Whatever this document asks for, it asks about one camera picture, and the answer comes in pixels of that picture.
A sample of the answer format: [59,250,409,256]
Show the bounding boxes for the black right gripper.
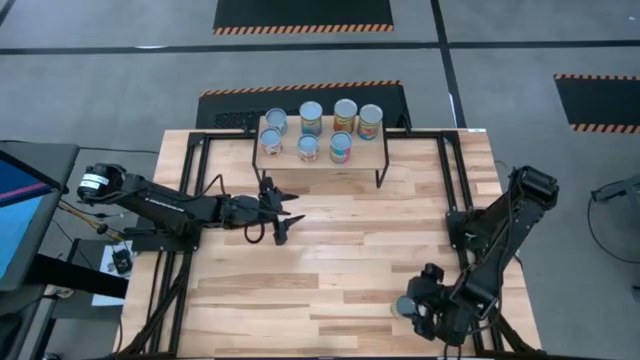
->
[406,263,470,347]

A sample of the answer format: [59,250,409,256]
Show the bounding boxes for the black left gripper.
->
[221,176,307,247]

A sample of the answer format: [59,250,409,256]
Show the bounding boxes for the tan labelled tin can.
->
[390,294,419,320]

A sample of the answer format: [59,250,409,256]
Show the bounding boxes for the diced tomatoes can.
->
[296,133,321,163]

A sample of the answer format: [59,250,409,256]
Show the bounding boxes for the orange white Saucy O's can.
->
[259,127,284,157]

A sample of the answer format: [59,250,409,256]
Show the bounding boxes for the green pink swirl can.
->
[329,130,354,165]

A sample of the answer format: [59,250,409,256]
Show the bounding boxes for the teal carrots can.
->
[264,107,289,136]

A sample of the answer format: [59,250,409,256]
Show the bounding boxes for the blue-green cherries can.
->
[298,100,324,137]

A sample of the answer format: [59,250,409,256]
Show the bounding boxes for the orange pineapple can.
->
[333,98,359,135]

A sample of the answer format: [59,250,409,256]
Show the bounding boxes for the blue tomatoes can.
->
[356,103,384,142]

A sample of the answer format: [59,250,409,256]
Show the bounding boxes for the black mat with hazard stripes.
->
[553,73,640,135]
[213,0,395,36]
[195,79,412,132]

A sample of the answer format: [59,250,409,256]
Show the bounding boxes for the small black device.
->
[111,248,134,276]

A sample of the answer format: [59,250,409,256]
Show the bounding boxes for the white paper sheet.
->
[92,239,134,307]

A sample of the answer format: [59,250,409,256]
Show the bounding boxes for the black stand leg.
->
[591,173,640,204]

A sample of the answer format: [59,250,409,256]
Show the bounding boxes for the computer monitor with blue screen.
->
[0,141,80,293]

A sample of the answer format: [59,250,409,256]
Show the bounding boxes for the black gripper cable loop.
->
[243,221,267,246]

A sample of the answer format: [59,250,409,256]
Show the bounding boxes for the wooden shelf with black frame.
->
[251,114,391,190]

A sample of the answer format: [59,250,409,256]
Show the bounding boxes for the black floor cable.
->
[586,189,640,266]

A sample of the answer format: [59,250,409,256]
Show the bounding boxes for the yellow cable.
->
[58,199,127,242]

